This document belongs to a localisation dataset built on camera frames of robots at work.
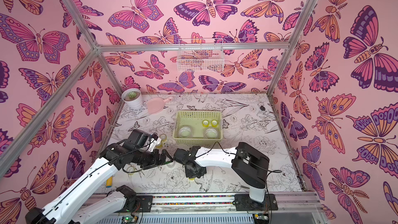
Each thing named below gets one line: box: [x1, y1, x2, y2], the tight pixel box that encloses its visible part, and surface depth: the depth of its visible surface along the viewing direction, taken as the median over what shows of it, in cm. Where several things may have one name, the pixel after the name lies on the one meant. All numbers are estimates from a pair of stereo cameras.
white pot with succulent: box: [121, 88, 143, 108], surface depth 108 cm
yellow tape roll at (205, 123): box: [201, 119, 210, 128], surface depth 105 cm
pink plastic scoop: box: [146, 96, 174, 115], surface depth 116 cm
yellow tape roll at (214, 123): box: [210, 119, 219, 128], surface depth 105 cm
